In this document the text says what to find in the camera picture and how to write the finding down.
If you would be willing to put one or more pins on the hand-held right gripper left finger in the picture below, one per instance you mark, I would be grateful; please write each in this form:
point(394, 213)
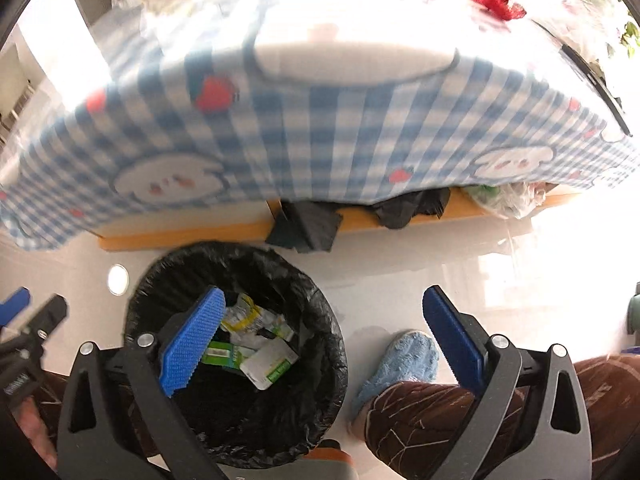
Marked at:
point(192, 345)

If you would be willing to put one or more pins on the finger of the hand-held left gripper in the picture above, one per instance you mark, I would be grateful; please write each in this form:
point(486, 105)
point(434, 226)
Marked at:
point(47, 317)
point(12, 305)

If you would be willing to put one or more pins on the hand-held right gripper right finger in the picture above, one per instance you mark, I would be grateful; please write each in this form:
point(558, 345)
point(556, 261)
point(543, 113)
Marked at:
point(452, 345)

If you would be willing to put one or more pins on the yellow sachet wrapper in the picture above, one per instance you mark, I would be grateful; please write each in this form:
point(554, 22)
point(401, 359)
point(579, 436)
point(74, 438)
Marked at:
point(240, 315)

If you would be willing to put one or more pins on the white green-striped medicine box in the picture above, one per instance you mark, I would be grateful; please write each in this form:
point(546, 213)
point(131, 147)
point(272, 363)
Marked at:
point(270, 362)

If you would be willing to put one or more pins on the black-lined trash bin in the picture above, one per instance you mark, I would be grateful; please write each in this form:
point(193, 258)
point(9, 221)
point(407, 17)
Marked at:
point(300, 390)

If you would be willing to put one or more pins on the person's left hand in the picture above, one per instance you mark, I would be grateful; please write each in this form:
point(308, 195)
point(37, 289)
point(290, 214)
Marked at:
point(32, 425)

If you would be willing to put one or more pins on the person's right blue slipper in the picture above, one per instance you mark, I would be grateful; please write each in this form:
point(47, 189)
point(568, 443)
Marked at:
point(400, 360)

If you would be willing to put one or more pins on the person's right leg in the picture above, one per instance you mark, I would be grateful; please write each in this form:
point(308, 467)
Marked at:
point(425, 430)

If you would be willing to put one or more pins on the wooden table shelf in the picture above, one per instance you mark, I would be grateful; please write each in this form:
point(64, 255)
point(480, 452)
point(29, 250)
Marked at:
point(210, 234)

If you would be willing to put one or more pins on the black plastic bag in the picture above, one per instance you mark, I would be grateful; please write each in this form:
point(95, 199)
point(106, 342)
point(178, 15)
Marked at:
point(405, 207)
point(305, 227)

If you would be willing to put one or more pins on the clear bag with green contents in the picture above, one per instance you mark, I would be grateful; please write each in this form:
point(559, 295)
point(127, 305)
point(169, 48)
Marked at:
point(505, 200)

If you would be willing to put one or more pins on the blue checked tablecloth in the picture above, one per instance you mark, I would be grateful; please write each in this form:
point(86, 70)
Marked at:
point(350, 125)

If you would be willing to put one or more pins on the black smartphone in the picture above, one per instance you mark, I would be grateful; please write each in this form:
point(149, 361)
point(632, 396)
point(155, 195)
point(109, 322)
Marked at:
point(592, 85)

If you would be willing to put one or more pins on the green potted plant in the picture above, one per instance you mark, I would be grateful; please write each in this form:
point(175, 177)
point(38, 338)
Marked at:
point(631, 35)

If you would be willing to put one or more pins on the white plastic bag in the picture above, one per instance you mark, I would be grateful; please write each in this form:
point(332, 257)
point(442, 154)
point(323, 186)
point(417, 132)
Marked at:
point(565, 5)

